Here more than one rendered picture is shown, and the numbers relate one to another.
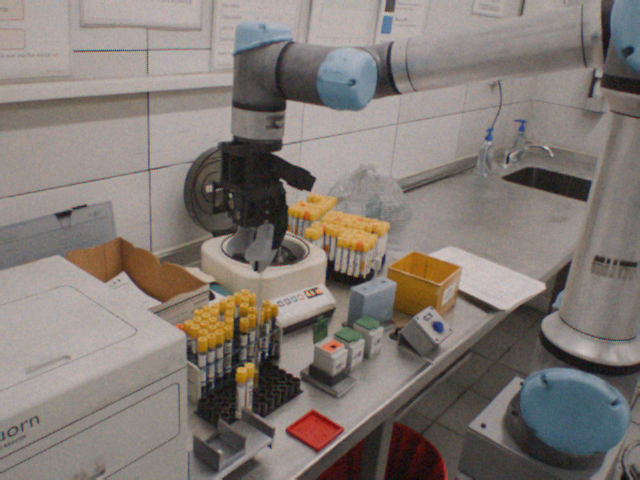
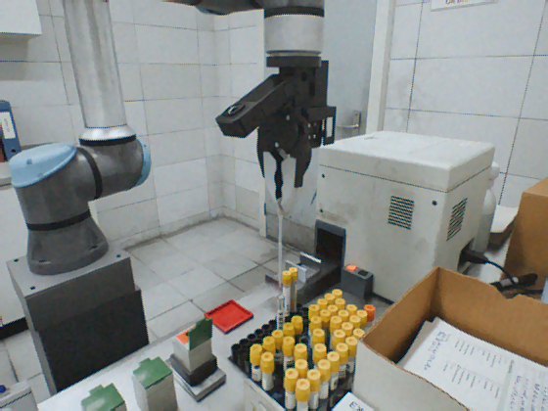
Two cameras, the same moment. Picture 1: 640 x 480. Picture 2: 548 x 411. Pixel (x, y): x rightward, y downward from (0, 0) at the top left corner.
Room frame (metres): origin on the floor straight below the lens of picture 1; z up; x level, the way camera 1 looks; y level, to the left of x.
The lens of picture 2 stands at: (1.30, 0.15, 1.31)
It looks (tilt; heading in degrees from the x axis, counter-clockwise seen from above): 20 degrees down; 188
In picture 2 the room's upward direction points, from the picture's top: straight up
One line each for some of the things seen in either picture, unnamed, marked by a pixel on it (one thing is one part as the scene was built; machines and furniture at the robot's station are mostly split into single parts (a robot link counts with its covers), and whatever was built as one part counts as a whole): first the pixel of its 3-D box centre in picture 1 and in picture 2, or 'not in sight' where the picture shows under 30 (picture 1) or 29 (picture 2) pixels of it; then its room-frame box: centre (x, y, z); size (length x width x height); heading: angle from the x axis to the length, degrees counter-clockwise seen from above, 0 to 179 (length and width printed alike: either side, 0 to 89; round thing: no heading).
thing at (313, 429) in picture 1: (315, 429); (228, 315); (0.77, -0.01, 0.88); 0.07 x 0.07 x 0.01; 53
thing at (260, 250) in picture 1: (258, 251); (285, 178); (0.80, 0.10, 1.17); 0.06 x 0.03 x 0.09; 142
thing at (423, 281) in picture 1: (422, 286); not in sight; (1.24, -0.24, 0.93); 0.13 x 0.13 x 0.10; 58
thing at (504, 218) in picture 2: not in sight; (492, 219); (0.24, 0.68, 0.90); 0.25 x 0.11 x 0.05; 143
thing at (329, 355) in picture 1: (329, 360); (193, 351); (0.91, -0.03, 0.92); 0.05 x 0.04 x 0.06; 54
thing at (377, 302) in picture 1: (371, 306); not in sight; (1.12, -0.11, 0.92); 0.10 x 0.07 x 0.10; 135
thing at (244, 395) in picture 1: (251, 374); (284, 319); (0.83, 0.10, 0.93); 0.17 x 0.09 x 0.11; 143
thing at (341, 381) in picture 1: (328, 373); (194, 365); (0.91, -0.03, 0.89); 0.09 x 0.05 x 0.04; 54
